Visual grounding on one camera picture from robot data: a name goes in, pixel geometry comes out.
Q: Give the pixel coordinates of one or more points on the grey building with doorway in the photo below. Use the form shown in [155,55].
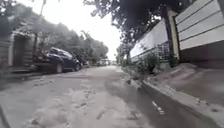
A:
[15,50]

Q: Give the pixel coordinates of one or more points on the grey concrete road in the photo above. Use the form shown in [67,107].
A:
[90,96]

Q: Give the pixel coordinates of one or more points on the concrete driveway ramp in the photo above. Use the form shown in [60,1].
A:
[193,85]

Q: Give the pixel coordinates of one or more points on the overhanging dark tree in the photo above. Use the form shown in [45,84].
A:
[133,16]

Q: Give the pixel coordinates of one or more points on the green bushes by wall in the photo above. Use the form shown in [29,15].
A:
[146,63]

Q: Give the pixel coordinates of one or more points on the dark blue car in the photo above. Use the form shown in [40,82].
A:
[61,60]

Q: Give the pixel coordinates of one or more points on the white wall with railing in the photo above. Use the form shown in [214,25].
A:
[150,41]

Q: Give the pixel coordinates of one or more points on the row of trees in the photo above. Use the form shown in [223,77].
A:
[70,41]

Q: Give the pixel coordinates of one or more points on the white slatted gate wall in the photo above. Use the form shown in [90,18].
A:
[200,30]

